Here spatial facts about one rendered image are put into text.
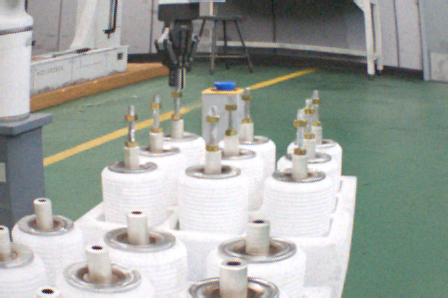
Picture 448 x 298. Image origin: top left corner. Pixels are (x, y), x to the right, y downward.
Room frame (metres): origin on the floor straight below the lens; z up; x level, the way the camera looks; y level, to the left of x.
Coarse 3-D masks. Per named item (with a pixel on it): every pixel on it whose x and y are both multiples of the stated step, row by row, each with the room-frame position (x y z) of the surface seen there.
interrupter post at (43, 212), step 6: (36, 204) 0.67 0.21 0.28; (42, 204) 0.66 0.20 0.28; (48, 204) 0.67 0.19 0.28; (36, 210) 0.67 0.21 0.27; (42, 210) 0.66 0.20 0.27; (48, 210) 0.67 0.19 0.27; (36, 216) 0.67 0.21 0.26; (42, 216) 0.66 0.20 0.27; (48, 216) 0.67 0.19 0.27; (42, 222) 0.66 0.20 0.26; (48, 222) 0.67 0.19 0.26; (42, 228) 0.66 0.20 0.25; (48, 228) 0.67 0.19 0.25
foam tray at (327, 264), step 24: (96, 216) 0.96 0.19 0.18; (168, 216) 1.02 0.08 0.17; (336, 216) 0.97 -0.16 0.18; (96, 240) 0.91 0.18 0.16; (192, 240) 0.88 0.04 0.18; (216, 240) 0.88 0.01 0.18; (312, 240) 0.86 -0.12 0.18; (336, 240) 0.85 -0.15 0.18; (192, 264) 0.88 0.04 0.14; (312, 264) 0.85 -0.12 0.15; (336, 264) 0.84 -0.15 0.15; (336, 288) 0.84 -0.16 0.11
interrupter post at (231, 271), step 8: (224, 264) 0.51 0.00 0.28; (232, 264) 0.52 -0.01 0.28; (240, 264) 0.51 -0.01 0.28; (224, 272) 0.50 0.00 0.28; (232, 272) 0.50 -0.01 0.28; (240, 272) 0.50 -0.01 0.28; (224, 280) 0.50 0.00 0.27; (232, 280) 0.50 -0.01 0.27; (240, 280) 0.50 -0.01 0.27; (224, 288) 0.50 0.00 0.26; (232, 288) 0.50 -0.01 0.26; (240, 288) 0.50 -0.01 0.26; (224, 296) 0.50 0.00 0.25; (232, 296) 0.50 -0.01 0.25; (240, 296) 0.50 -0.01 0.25
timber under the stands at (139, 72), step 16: (128, 64) 5.31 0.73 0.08; (144, 64) 5.20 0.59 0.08; (160, 64) 5.13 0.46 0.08; (96, 80) 4.14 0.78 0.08; (112, 80) 4.30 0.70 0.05; (128, 80) 4.51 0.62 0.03; (144, 80) 4.74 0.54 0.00; (32, 96) 3.48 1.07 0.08; (48, 96) 3.57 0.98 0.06; (64, 96) 3.74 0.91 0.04; (80, 96) 3.92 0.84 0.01
